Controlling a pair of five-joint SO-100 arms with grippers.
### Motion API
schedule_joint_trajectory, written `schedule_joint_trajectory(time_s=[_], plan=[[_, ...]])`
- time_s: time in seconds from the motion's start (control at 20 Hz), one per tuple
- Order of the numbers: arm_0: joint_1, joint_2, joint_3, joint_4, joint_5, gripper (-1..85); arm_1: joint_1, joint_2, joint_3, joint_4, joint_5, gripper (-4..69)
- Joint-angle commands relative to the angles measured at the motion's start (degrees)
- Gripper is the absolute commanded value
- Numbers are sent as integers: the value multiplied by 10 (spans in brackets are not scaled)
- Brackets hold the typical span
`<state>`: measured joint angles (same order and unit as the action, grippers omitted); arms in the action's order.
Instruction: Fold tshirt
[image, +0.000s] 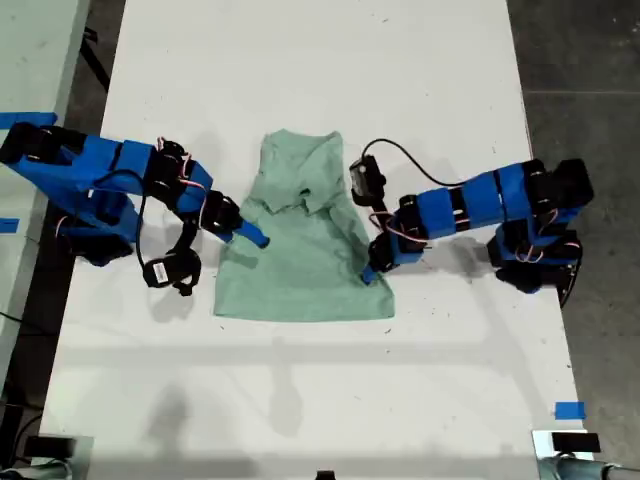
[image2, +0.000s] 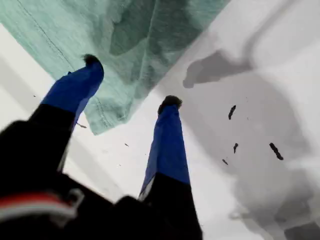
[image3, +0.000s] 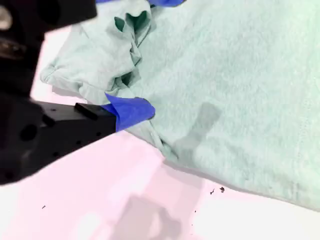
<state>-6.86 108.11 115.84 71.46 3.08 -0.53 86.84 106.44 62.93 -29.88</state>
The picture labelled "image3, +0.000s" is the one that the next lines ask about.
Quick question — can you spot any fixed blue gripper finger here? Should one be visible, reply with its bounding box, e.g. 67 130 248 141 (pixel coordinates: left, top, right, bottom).
37 91 156 171

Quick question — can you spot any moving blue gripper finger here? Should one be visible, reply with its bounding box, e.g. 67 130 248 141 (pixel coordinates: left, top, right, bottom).
37 0 188 34

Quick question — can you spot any pale green T-shirt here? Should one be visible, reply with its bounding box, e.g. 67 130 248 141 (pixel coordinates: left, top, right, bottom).
39 0 320 210

